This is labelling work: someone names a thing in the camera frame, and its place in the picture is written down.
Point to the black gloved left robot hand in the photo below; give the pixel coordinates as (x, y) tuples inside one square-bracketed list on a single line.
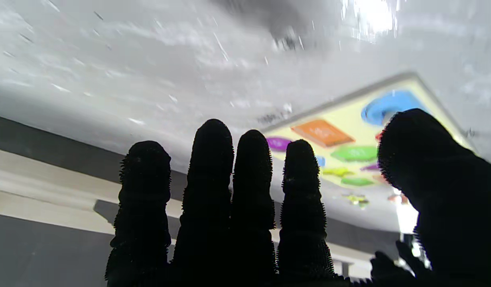
[(385, 267)]

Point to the yellow star puzzle piece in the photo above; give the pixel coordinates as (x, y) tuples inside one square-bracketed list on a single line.
[(353, 198)]

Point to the green pentagon puzzle piece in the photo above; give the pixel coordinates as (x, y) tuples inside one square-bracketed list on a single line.
[(363, 203)]

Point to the yellow wooden puzzle board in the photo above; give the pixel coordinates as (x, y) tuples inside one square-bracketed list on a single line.
[(349, 119)]

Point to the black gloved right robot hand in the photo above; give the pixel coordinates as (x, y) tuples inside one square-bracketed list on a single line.
[(460, 207)]

